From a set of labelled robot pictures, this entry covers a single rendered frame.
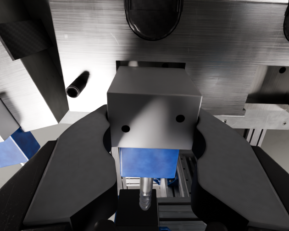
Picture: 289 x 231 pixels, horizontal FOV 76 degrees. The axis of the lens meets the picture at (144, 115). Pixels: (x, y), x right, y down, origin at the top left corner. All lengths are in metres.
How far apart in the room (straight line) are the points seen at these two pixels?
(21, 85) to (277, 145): 1.56
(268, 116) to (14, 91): 0.32
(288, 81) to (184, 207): 0.44
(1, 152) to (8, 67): 0.10
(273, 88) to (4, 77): 0.26
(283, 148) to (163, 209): 1.24
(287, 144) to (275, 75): 1.44
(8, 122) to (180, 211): 0.46
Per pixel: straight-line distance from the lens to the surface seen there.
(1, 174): 1.89
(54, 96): 0.24
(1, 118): 0.24
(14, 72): 0.22
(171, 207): 0.57
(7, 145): 0.26
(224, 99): 0.17
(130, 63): 0.17
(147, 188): 0.17
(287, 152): 1.70
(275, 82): 0.22
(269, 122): 0.33
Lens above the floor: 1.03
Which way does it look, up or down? 61 degrees down
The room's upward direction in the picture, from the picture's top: 180 degrees counter-clockwise
